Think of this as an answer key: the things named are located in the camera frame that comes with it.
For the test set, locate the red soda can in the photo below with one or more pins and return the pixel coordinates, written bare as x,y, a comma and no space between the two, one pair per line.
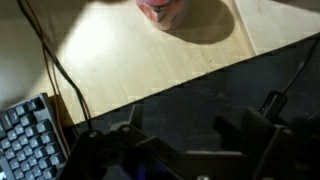
163,11

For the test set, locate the black keyboard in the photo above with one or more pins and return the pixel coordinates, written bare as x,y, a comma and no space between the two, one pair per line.
28,140

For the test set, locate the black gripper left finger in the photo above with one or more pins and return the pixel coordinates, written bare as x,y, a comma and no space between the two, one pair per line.
110,150

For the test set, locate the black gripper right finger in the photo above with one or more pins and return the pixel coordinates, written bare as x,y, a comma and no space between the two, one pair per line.
266,143

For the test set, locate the black desk mat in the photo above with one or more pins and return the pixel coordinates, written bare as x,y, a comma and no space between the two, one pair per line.
213,96

